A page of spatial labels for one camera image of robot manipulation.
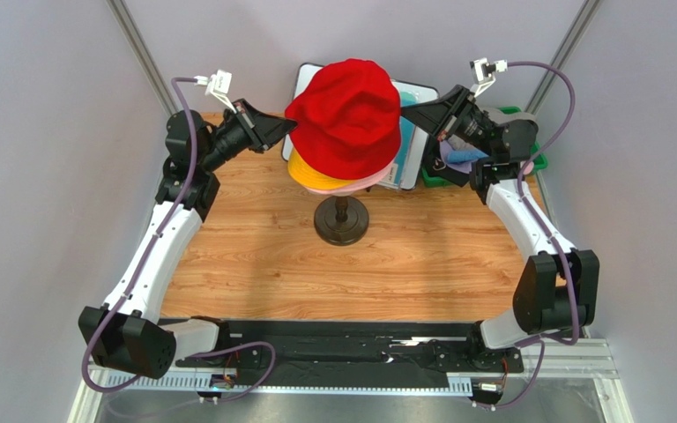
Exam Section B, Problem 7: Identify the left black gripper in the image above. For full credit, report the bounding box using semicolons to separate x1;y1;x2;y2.
199;99;296;174

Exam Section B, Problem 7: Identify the yellow bucket hat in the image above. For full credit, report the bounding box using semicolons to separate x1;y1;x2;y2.
287;147;355;190

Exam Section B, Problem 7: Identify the red hat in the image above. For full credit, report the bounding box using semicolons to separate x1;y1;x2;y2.
285;58;401;181

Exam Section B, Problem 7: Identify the pink bucket hat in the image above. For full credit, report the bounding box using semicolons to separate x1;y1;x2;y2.
306;162;398;195

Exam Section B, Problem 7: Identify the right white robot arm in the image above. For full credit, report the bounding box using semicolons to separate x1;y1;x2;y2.
401;85;600;350

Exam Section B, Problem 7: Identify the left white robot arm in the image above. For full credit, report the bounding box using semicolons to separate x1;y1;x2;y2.
78;100;297;379

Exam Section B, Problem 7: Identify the lavender hat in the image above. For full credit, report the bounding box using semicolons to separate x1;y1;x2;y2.
438;137;474;175

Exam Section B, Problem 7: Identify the white tablet board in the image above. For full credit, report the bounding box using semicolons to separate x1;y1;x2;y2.
293;63;440;182

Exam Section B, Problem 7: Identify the green plastic bin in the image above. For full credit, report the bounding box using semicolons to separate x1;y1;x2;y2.
420;106;550;189

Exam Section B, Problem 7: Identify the dark round stand base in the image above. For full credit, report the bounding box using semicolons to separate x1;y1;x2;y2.
313;196;369;246

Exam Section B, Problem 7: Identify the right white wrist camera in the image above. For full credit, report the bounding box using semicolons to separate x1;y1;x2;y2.
470;57;509;98

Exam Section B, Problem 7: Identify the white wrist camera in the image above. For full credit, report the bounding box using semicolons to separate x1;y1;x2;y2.
470;57;509;98
193;69;236;112

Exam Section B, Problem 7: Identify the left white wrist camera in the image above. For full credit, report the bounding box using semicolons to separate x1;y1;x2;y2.
193;69;236;112

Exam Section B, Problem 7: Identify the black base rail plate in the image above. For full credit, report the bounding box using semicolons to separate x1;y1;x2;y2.
176;320;524;390

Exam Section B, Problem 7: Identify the aluminium frame rail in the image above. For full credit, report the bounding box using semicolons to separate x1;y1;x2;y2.
68;338;633;422

